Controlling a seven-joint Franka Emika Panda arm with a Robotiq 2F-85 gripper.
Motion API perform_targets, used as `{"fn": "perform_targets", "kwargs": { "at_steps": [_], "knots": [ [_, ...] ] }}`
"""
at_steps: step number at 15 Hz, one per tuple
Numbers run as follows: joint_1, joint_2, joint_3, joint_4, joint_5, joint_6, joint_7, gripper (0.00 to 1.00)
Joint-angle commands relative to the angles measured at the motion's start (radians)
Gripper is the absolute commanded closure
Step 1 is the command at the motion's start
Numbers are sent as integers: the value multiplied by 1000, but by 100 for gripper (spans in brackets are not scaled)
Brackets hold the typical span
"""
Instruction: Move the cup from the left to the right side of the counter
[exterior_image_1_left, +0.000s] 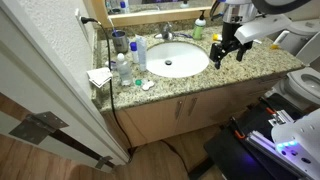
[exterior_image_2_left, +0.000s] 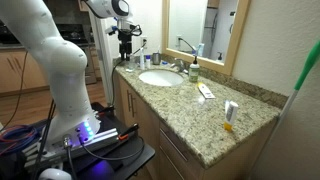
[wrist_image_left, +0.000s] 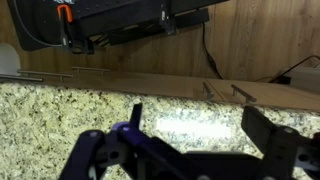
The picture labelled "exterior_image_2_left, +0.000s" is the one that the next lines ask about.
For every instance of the white sink basin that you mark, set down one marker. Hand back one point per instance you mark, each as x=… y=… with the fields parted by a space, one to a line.
x=158 y=77

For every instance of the chrome faucet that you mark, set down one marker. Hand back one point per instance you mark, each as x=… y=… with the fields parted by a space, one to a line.
x=178 y=62

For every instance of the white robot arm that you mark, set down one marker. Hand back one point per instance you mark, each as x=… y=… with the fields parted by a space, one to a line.
x=32 y=24

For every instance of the small bottle blue cap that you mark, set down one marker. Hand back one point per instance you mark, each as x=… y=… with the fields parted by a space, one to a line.
x=148 y=61

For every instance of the white tube orange cap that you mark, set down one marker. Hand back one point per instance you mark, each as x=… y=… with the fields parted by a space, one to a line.
x=231 y=109

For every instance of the white toothpaste tube yellow cap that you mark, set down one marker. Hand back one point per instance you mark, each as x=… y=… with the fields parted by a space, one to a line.
x=205 y=91

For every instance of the wooden vanity cabinet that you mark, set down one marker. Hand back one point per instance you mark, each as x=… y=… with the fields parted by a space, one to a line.
x=187 y=131

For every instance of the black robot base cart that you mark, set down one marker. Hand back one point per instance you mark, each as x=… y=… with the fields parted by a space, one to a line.
x=112 y=159

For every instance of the green soap dispenser bottle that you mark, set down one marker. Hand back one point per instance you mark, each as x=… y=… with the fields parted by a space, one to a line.
x=194 y=71

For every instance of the wooden kitchen cabinet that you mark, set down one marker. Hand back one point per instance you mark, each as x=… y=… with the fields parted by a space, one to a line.
x=19 y=71

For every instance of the grey metal cup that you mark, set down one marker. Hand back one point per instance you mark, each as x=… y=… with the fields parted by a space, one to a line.
x=156 y=58

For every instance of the tall white tube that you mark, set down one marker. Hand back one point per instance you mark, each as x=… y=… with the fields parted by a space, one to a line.
x=142 y=61

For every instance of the green white mop handle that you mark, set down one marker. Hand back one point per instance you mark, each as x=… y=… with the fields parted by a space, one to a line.
x=311 y=60

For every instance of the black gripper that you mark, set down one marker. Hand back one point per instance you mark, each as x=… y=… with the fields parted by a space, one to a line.
x=125 y=44

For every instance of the wood framed mirror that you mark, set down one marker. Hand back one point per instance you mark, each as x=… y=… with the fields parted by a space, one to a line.
x=212 y=27

